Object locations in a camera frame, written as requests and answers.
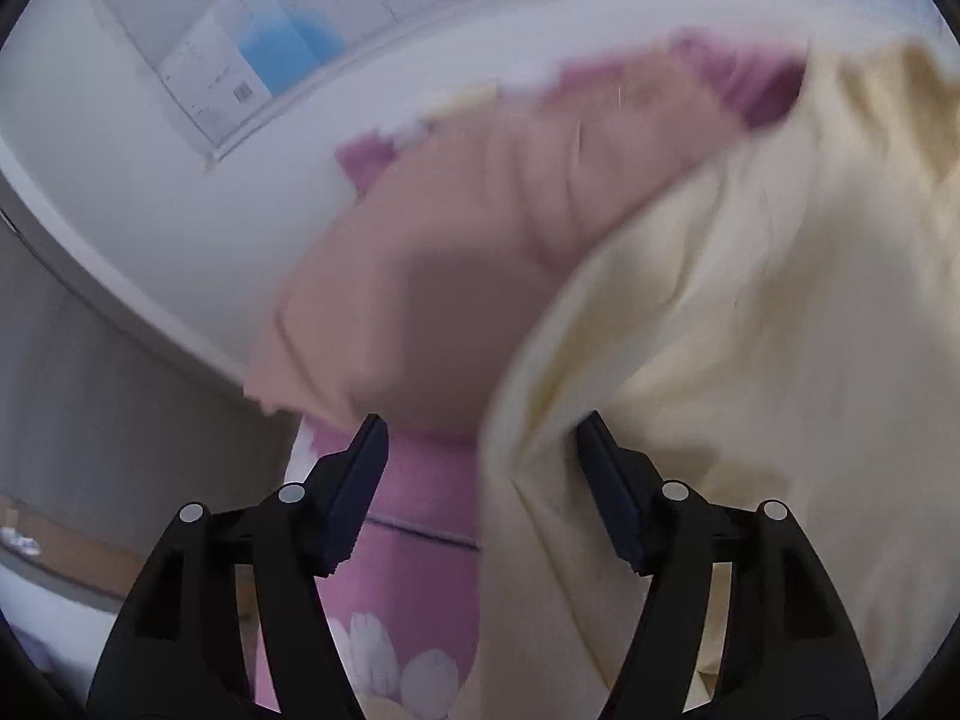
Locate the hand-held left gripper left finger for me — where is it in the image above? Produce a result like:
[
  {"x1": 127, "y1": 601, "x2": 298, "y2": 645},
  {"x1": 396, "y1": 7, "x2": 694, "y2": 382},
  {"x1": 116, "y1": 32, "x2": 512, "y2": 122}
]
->
[{"x1": 86, "y1": 412, "x2": 391, "y2": 720}]

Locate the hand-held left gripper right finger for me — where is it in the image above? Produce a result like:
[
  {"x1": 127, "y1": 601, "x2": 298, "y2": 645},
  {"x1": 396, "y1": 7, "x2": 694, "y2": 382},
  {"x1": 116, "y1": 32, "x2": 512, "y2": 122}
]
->
[{"x1": 574, "y1": 410, "x2": 879, "y2": 720}]

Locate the cream garment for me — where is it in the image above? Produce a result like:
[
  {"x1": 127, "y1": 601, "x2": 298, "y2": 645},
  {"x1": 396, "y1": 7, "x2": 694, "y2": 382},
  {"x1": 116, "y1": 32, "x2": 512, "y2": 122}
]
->
[{"x1": 478, "y1": 40, "x2": 960, "y2": 720}]

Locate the pink floral bed sheet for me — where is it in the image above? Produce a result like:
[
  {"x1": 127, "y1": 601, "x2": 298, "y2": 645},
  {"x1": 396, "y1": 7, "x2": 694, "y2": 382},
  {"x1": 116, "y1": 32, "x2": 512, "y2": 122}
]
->
[{"x1": 285, "y1": 30, "x2": 809, "y2": 720}]

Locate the peach cloth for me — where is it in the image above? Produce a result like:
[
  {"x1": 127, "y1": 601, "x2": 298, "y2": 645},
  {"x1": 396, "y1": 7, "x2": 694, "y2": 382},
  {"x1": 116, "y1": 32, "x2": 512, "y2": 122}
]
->
[{"x1": 244, "y1": 52, "x2": 751, "y2": 437}]

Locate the grey curtain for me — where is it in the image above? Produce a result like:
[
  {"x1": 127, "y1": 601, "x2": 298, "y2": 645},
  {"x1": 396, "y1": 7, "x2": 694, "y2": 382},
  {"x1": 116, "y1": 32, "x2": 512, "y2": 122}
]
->
[{"x1": 0, "y1": 214, "x2": 301, "y2": 567}]

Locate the wooden ledge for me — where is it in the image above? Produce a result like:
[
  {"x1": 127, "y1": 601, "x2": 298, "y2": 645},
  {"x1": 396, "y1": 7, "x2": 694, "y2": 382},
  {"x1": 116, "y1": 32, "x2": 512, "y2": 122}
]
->
[{"x1": 0, "y1": 493, "x2": 140, "y2": 602}]

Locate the wall map poster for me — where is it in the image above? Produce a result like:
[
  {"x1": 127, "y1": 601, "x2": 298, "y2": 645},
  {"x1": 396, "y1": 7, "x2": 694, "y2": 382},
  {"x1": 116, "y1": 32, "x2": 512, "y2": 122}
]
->
[{"x1": 75, "y1": 0, "x2": 890, "y2": 166}]

